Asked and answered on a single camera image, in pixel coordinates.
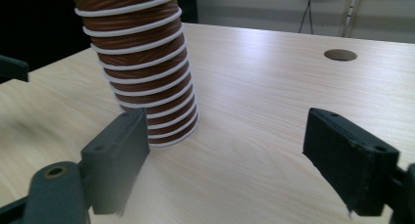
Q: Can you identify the stack of brown paper cups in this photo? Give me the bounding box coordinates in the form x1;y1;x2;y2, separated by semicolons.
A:
64;0;201;149

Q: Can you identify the white pole with black bands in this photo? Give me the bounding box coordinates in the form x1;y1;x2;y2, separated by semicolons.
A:
341;0;365;38

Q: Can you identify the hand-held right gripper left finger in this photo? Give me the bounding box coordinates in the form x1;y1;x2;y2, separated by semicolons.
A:
80;107;152;217

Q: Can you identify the round table cable hole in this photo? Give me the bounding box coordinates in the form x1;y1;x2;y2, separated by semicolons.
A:
323;48;358;63

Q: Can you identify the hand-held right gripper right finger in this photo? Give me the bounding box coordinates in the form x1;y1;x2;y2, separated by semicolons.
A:
301;107;401;217

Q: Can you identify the black curtain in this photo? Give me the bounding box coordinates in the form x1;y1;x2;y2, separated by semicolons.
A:
0;0;199;72

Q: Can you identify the thin black stand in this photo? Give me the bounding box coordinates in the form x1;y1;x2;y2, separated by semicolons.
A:
298;0;316;35

